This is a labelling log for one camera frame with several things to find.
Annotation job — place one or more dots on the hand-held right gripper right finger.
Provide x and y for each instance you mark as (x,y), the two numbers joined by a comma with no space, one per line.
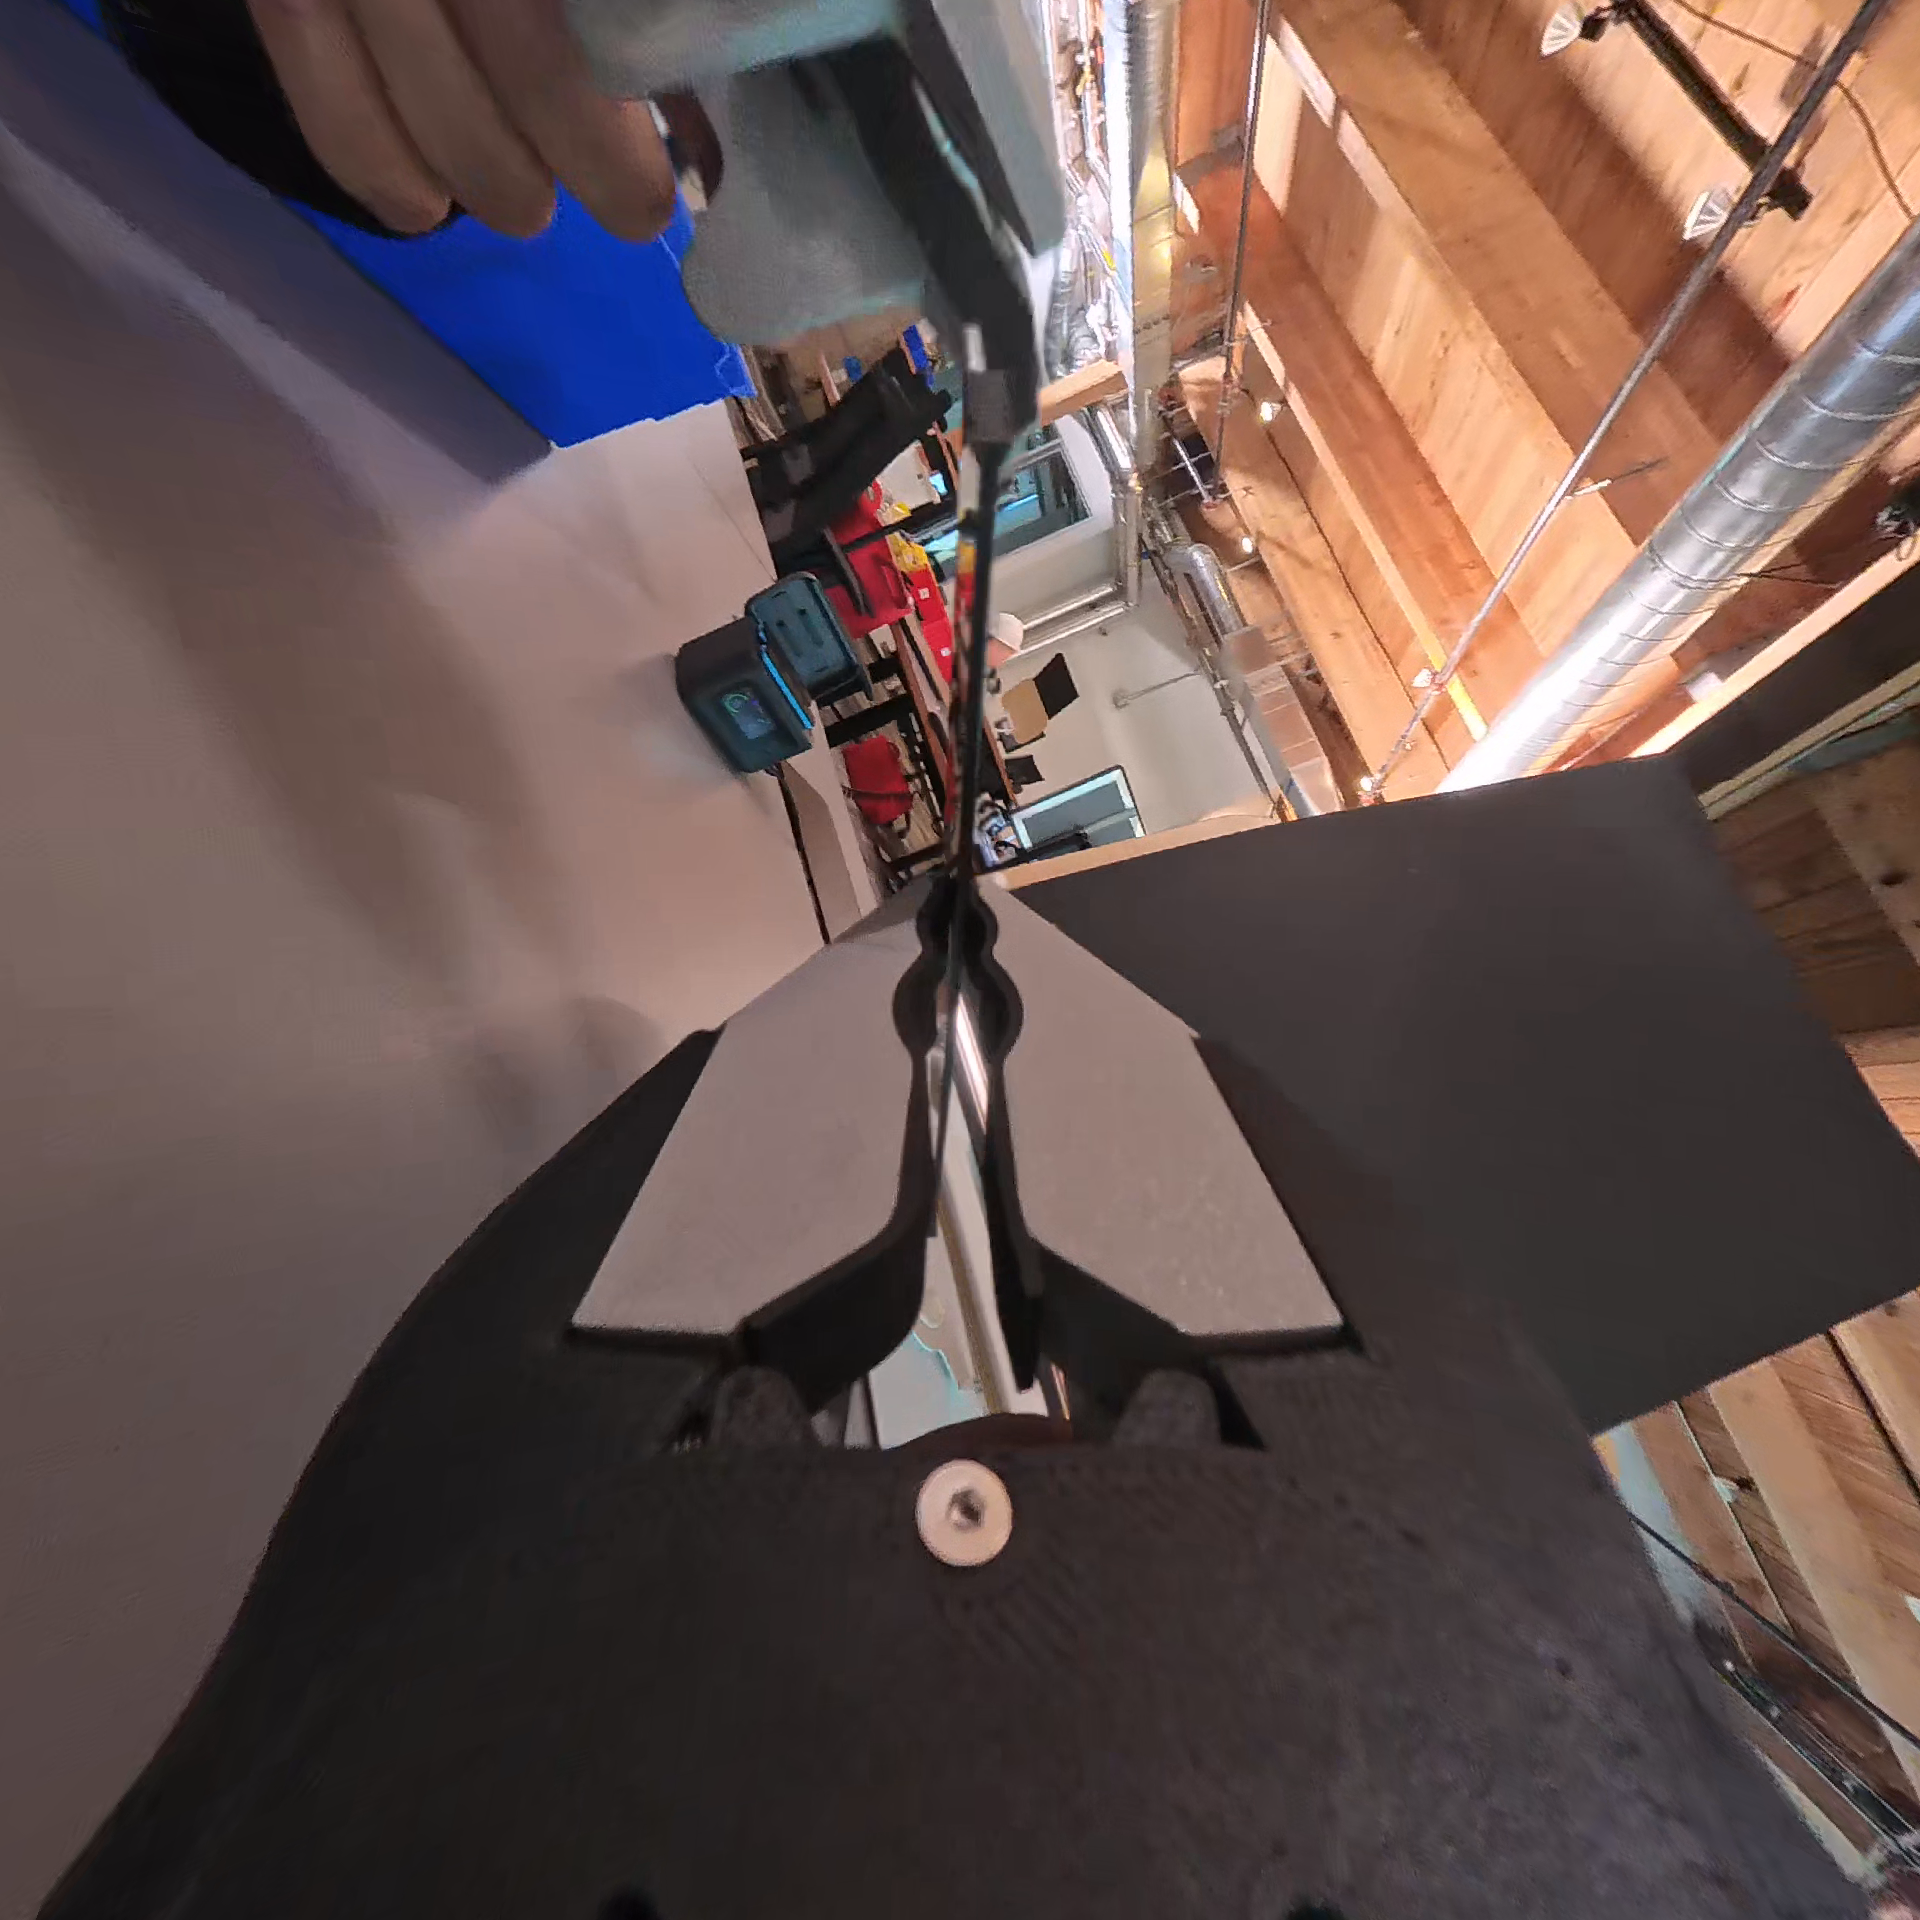
(1153,1193)

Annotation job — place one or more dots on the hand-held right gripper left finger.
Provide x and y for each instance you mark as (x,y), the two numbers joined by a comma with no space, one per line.
(760,1193)

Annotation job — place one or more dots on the blue plastic bin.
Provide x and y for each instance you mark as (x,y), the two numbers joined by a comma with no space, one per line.
(573,311)

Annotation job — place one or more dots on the mannequin head with cap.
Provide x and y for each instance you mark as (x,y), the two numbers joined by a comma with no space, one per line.
(1009,631)

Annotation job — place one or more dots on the silver air duct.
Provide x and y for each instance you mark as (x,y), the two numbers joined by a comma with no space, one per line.
(1720,505)

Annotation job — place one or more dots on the black office chair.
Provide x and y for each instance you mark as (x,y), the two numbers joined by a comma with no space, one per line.
(837,447)

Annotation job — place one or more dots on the red basket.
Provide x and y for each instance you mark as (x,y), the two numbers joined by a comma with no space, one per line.
(884,565)

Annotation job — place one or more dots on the person's left hand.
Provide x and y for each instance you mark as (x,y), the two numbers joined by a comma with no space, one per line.
(446,103)

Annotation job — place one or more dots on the dark charging case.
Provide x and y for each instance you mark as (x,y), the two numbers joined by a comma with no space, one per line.
(745,701)

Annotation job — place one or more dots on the black wood-framed board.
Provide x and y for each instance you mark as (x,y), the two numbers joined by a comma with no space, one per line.
(1497,1084)

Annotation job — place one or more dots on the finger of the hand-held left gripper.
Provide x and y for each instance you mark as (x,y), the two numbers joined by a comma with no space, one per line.
(815,235)
(990,103)

